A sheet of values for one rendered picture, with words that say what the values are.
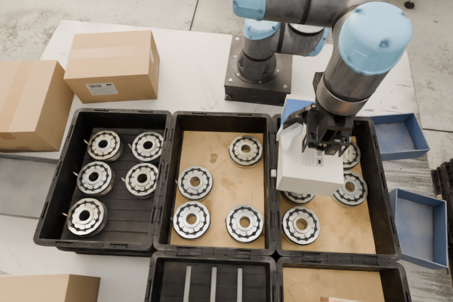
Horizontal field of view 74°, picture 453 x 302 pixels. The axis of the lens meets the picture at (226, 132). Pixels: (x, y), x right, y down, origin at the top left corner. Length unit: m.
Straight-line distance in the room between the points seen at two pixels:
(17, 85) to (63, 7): 1.81
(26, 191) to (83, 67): 0.47
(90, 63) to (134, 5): 1.64
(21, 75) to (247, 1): 1.00
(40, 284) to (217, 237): 0.44
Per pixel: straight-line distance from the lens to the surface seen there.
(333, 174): 0.64
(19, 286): 0.95
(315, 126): 0.55
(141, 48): 1.21
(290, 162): 0.63
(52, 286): 0.91
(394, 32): 0.40
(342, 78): 0.43
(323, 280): 0.91
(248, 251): 0.78
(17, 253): 1.21
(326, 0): 0.46
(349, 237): 0.94
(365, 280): 0.94
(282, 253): 0.79
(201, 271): 0.88
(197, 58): 1.35
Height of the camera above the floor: 1.70
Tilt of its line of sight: 62 degrees down
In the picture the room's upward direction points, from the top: 2 degrees counter-clockwise
